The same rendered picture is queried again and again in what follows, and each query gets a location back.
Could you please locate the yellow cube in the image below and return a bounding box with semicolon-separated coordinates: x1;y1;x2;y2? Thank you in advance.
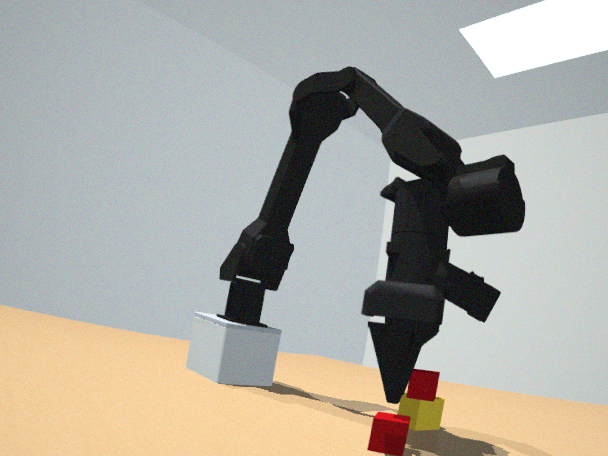
397;393;445;431

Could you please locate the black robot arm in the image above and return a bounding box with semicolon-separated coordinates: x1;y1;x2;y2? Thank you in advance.
216;66;525;328

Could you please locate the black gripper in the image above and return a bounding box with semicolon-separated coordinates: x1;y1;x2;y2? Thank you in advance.
361;232;447;405

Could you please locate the red cube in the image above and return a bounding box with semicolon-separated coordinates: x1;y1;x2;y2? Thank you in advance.
367;412;411;456
406;369;440;402

